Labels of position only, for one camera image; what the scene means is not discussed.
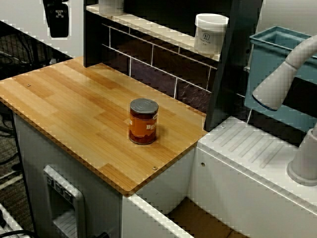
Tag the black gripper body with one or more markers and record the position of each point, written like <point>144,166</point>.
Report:
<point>55,3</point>

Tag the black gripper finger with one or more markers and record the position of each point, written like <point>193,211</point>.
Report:
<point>58,24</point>

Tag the orange can with grey lid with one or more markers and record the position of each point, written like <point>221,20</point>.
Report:
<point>142,124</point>

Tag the white toy sink basin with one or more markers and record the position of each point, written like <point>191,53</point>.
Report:
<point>247,198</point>

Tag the black shelf unit with tiles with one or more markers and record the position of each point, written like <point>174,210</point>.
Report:
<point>168,67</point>

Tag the white toy kitchen cabinet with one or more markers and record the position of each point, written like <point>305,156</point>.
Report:
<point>37,148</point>

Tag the white plastic jar with label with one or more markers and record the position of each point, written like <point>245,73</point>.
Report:
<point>208,34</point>

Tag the white power strip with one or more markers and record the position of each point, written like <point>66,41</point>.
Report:
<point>6,220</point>

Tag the teal plastic bin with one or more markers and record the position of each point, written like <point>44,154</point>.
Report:
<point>266,74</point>

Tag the white toy faucet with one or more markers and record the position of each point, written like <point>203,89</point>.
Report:
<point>277,84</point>

